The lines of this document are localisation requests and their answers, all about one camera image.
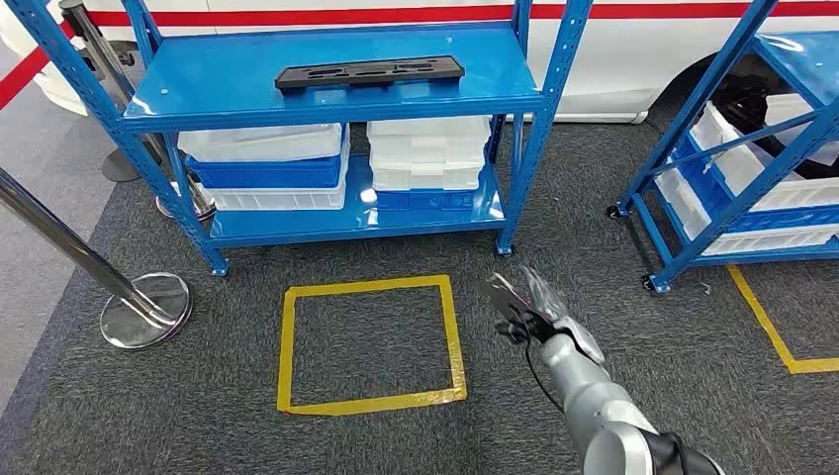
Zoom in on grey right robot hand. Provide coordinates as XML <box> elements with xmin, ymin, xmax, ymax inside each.
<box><xmin>517</xmin><ymin>265</ymin><xmax>573</xmax><ymax>328</ymax></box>

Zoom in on blue metal shelf rack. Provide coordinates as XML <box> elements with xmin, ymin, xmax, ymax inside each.
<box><xmin>606</xmin><ymin>0</ymin><xmax>839</xmax><ymax>294</ymax></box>
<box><xmin>5</xmin><ymin>0</ymin><xmax>595</xmax><ymax>277</ymax></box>

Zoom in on blue plastic bin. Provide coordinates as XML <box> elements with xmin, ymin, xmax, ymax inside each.
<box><xmin>671</xmin><ymin>134</ymin><xmax>839</xmax><ymax>234</ymax></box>
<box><xmin>185</xmin><ymin>153</ymin><xmax>350</xmax><ymax>190</ymax></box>

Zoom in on pale wrist camera on bracket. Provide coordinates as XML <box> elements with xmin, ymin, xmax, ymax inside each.
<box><xmin>483</xmin><ymin>272</ymin><xmax>558</xmax><ymax>346</ymax></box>

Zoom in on chrome stanchion with black cap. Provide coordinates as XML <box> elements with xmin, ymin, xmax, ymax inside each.
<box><xmin>57</xmin><ymin>0</ymin><xmax>218</xmax><ymax>223</ymax></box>

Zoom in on black plastic plate holder part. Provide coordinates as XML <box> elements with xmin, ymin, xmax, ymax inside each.
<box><xmin>273</xmin><ymin>54</ymin><xmax>466</xmax><ymax>92</ymax></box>

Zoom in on yellow floor tape square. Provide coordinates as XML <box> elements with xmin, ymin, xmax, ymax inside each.
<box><xmin>727</xmin><ymin>265</ymin><xmax>839</xmax><ymax>376</ymax></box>
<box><xmin>276</xmin><ymin>274</ymin><xmax>469</xmax><ymax>418</ymax></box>

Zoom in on black hose parts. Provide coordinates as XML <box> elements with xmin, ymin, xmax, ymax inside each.
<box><xmin>710</xmin><ymin>73</ymin><xmax>839</xmax><ymax>181</ymax></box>

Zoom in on chrome stanchion with round base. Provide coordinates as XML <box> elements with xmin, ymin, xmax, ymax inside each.
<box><xmin>0</xmin><ymin>166</ymin><xmax>193</xmax><ymax>350</ymax></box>

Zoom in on stanchion with dark base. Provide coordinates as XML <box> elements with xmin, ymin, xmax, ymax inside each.
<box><xmin>101</xmin><ymin>146</ymin><xmax>163</xmax><ymax>183</ymax></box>

